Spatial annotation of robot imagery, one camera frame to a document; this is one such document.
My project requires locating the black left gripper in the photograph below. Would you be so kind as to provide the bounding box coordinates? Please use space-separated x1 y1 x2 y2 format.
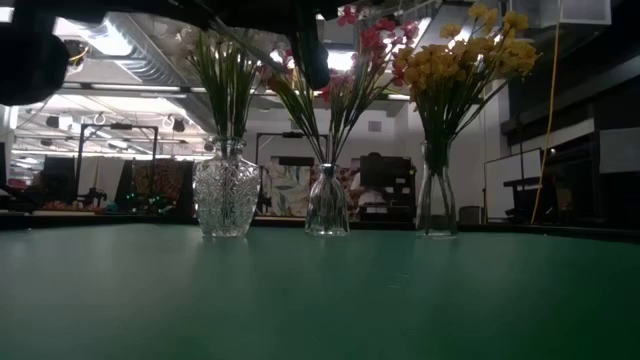
199 0 351 92

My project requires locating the small ribbed glass vase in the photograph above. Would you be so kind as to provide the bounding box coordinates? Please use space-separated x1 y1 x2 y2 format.
304 163 351 237

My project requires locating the wide cut-glass vase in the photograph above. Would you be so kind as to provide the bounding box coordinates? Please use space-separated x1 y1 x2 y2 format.
192 137 262 239

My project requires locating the tall smooth glass vase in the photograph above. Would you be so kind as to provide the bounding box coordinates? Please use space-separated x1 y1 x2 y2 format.
415 139 459 238

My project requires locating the leaf print panel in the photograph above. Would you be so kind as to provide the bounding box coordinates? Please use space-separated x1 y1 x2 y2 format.
269 163 312 217

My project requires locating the black monitor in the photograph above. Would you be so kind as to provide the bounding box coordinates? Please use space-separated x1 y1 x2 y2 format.
359 154 416 204

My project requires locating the long ceiling light bar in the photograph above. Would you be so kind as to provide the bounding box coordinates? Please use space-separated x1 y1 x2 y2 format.
64 81 211 97

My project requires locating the dark patterned cloth panel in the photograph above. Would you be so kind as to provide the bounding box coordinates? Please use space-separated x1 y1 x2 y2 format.
132 158 195 201

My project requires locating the black ceiling dome device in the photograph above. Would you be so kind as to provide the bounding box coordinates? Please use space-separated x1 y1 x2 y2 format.
67 38 91 66

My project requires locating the white ceiling unit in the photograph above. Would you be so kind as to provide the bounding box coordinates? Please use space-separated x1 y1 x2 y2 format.
508 0 612 31

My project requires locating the dark background monitor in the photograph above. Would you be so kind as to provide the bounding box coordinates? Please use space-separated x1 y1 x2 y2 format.
42 155 76 201

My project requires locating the black rack frame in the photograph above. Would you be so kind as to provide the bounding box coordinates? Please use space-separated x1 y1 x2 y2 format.
254 130 329 169
75 122 160 186

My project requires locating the yellow hanging cable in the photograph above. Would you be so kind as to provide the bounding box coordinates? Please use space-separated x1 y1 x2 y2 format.
529 0 565 225

